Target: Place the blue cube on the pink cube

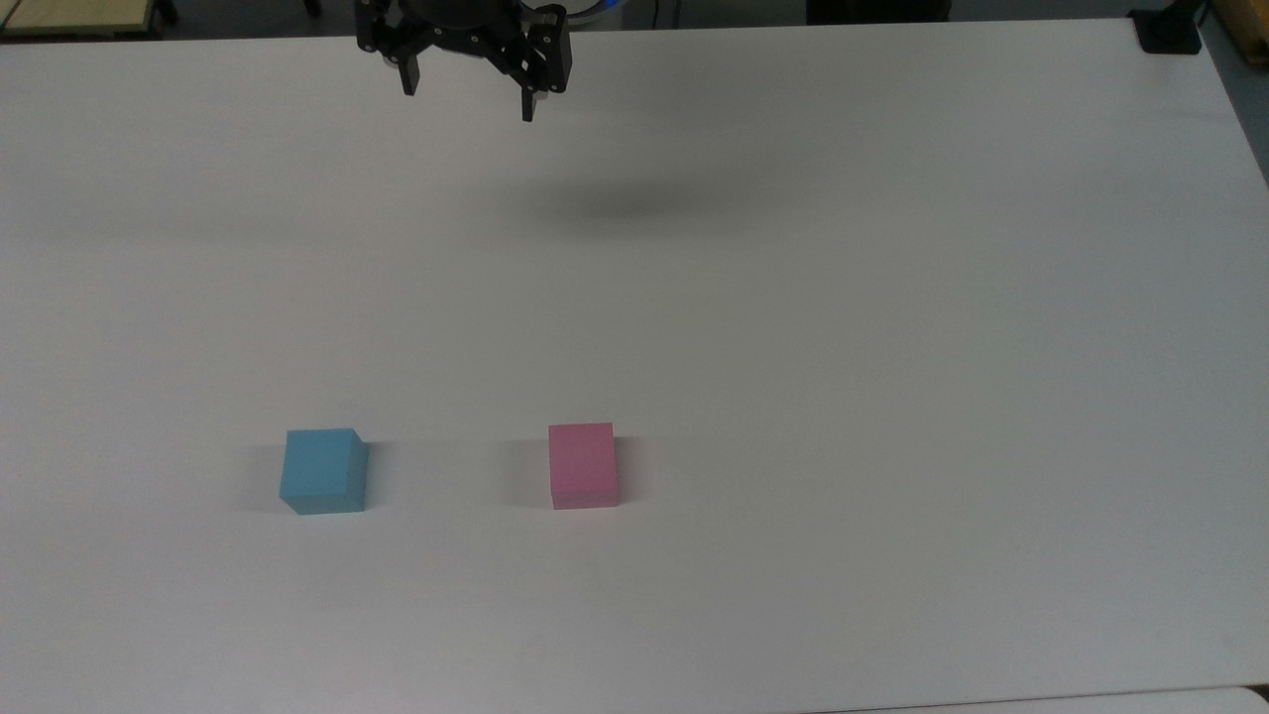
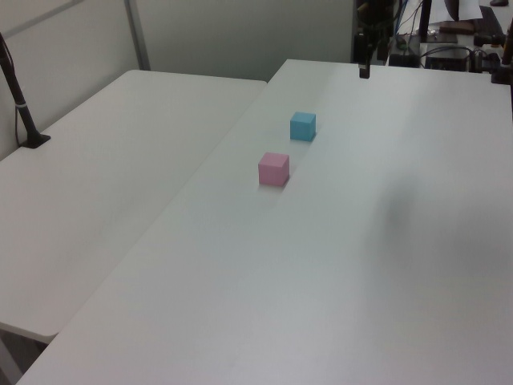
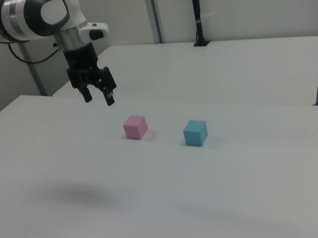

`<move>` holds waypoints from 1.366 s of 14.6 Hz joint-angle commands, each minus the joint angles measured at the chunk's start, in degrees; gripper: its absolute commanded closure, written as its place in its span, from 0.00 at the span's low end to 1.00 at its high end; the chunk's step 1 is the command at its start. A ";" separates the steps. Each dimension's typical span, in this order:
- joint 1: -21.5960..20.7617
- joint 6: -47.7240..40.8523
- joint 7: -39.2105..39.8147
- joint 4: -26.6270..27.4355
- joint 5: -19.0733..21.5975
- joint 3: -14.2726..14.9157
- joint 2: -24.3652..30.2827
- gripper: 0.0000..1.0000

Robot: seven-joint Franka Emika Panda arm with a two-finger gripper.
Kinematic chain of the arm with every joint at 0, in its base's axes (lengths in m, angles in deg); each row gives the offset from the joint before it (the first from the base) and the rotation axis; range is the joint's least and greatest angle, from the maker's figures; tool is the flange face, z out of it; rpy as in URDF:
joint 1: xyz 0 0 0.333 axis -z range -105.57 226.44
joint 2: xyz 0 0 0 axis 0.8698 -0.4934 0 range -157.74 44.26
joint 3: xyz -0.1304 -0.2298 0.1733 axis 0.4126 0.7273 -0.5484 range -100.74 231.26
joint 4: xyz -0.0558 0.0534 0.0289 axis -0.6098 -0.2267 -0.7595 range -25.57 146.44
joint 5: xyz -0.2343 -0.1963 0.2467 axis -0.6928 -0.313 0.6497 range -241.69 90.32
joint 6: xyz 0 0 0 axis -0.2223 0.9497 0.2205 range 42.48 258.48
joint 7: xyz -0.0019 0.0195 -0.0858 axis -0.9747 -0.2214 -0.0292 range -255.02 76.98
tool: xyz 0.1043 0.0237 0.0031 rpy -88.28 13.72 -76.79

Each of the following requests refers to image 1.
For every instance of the pink cube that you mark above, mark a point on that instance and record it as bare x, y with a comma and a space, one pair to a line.
583, 466

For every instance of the blue cube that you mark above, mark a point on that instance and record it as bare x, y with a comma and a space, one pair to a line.
322, 471

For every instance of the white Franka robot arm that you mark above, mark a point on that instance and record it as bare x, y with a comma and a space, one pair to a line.
598, 5

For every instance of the wooden board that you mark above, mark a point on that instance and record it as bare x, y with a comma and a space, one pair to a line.
74, 15

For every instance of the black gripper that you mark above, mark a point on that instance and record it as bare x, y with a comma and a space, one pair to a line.
456, 22

